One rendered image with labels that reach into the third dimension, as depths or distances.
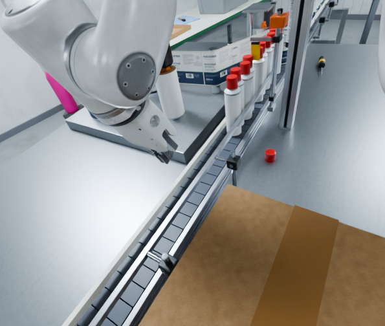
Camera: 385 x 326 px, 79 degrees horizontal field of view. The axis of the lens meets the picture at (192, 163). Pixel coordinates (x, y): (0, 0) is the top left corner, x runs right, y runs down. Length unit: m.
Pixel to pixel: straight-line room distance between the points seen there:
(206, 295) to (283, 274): 0.08
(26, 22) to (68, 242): 0.60
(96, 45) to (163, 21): 0.07
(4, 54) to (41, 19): 3.24
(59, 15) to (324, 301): 0.37
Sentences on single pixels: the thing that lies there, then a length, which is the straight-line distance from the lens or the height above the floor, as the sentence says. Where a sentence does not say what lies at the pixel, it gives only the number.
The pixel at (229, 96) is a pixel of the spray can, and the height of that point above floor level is 1.04.
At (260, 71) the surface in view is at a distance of 0.94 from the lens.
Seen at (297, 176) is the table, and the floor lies 0.83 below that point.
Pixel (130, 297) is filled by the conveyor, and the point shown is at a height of 0.88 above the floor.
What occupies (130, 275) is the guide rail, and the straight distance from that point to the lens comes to 0.49.
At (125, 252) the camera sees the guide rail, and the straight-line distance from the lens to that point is 0.57.
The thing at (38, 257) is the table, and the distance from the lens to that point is 0.81.
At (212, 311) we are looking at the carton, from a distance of 0.27.
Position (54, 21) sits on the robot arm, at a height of 1.35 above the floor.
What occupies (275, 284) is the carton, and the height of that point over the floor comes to 1.12.
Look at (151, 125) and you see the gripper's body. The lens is 0.39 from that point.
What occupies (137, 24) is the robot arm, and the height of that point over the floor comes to 1.34.
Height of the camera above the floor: 1.38
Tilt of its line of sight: 43 degrees down
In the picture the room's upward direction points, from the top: 12 degrees counter-clockwise
